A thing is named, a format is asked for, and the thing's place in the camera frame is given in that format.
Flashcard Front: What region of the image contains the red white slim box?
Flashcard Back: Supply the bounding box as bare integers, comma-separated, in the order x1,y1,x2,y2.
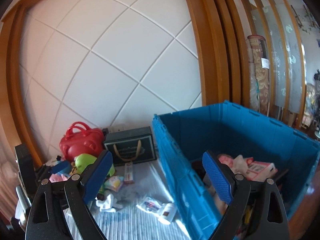
124,162,135,184

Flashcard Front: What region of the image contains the blue plastic storage crate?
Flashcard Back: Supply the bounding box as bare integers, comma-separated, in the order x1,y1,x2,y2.
152,101,319,239

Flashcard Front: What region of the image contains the white medicine bottle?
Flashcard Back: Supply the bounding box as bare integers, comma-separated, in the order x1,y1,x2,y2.
158,203,177,225

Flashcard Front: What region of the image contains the pastel tissue packet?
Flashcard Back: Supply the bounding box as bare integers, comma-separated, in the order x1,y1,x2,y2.
104,176,124,192

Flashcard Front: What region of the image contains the wooden glass partition screen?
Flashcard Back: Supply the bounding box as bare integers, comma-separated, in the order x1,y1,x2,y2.
241,0,306,128

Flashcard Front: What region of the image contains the green alien plush toy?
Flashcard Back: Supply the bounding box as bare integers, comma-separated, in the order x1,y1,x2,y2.
73,153,116,178

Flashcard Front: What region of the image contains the white tissue cloth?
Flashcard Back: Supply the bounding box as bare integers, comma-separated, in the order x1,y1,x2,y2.
95,194,123,213

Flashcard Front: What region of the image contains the red plastic handbag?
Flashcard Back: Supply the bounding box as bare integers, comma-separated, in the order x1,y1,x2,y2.
59,121,105,162

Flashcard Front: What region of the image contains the rolled patterned carpet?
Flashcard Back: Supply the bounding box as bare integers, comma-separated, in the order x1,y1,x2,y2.
246,35,270,115

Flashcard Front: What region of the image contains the white red medicine box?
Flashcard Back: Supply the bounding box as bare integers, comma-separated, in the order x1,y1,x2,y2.
136,196,164,215

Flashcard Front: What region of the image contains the white wall socket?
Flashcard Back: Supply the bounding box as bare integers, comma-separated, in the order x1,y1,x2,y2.
107,124,126,133

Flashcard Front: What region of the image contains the dark green gift box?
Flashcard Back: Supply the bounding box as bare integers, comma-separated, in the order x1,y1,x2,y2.
104,126,157,166

